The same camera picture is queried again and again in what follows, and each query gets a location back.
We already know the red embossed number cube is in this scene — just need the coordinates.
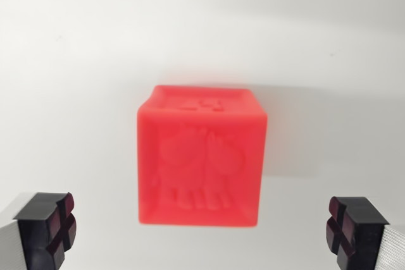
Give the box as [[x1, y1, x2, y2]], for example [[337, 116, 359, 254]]
[[137, 85, 269, 228]]

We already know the gripper right finger with black rubber pad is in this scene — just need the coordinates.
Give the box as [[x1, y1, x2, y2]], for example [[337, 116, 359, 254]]
[[325, 195, 405, 270]]

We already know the gripper left finger with black rubber pad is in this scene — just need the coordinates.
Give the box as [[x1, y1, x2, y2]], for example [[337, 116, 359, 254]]
[[0, 192, 78, 270]]

